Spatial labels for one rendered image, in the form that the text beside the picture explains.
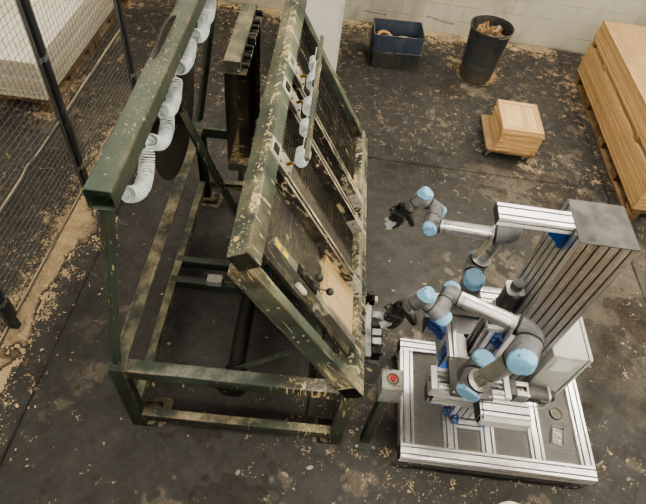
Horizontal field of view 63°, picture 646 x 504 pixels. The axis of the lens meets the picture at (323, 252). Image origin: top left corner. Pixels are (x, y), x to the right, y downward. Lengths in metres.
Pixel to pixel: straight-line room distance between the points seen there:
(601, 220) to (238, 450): 2.54
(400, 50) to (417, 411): 4.43
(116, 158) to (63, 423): 2.32
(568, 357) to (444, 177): 2.92
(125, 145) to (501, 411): 2.21
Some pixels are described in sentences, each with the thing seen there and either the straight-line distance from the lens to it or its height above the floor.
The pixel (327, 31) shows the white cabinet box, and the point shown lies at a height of 0.56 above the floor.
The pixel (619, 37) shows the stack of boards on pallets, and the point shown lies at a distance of 7.17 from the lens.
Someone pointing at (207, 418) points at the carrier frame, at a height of 0.18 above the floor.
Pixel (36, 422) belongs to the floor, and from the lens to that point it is 4.03.
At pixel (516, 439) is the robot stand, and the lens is 3.86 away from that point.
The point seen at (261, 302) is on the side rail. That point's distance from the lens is 2.26.
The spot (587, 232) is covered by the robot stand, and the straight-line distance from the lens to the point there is 2.37.
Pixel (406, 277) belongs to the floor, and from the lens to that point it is 4.51.
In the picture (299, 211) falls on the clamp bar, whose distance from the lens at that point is 2.68.
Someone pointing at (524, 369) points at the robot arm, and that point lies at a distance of 2.37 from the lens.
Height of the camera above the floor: 3.51
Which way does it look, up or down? 51 degrees down
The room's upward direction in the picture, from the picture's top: 9 degrees clockwise
